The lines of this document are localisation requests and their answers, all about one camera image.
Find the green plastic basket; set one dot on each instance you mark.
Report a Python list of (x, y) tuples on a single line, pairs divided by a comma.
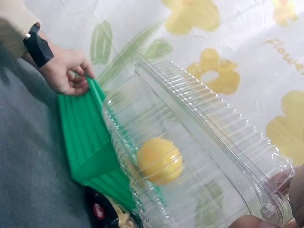
[(82, 133)]

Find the yellow round fruit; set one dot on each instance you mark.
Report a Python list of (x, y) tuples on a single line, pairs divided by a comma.
[(159, 160)]

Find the dark snack packet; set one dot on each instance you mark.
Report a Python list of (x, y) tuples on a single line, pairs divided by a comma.
[(99, 210)]

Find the black wrist band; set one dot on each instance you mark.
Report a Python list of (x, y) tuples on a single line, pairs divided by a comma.
[(39, 51)]

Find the clear plastic clamshell container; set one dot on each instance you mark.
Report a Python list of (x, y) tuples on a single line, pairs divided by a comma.
[(209, 147)]

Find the person's right fingers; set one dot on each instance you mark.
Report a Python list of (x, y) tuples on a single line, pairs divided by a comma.
[(298, 187)]

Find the person's left fingers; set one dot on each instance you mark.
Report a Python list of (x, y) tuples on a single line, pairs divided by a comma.
[(79, 82)]

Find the person's left hand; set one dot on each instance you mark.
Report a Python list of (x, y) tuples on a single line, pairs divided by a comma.
[(64, 69)]

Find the person's right hand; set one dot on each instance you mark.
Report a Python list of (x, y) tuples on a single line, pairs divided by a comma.
[(298, 197)]

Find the person's left forearm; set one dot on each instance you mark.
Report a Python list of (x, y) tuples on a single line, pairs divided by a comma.
[(13, 35)]

